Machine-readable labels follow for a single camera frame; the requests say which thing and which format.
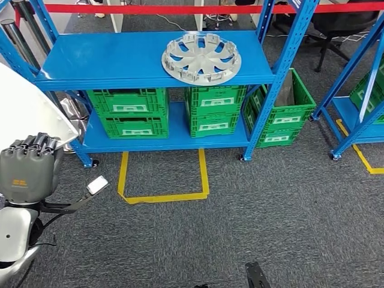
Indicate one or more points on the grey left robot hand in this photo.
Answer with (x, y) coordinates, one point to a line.
(27, 171)

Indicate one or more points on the white plastic cover part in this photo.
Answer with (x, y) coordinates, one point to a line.
(27, 111)

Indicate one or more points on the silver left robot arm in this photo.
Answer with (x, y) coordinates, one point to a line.
(15, 234)

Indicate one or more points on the blue metal shelf rack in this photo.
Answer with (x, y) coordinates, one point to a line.
(120, 55)
(351, 115)

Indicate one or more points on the green plastic crate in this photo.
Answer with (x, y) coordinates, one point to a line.
(216, 125)
(369, 99)
(287, 115)
(279, 139)
(216, 95)
(129, 99)
(135, 127)

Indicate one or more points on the person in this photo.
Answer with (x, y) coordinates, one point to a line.
(100, 15)

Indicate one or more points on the white desk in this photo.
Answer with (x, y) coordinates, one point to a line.
(115, 16)

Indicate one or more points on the red barrier tape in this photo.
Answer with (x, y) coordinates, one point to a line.
(150, 8)

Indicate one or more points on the grey wheel hubcap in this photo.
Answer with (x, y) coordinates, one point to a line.
(201, 59)

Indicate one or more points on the chrome swivel chair base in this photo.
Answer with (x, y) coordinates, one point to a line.
(220, 18)

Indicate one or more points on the black left camera bracket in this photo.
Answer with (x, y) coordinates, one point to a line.
(66, 207)

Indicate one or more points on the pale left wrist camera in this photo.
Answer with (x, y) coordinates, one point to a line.
(97, 185)

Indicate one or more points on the chrome stanchion post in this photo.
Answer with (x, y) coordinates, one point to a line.
(21, 43)

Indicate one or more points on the dark stanchion post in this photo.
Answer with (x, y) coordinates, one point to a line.
(32, 28)

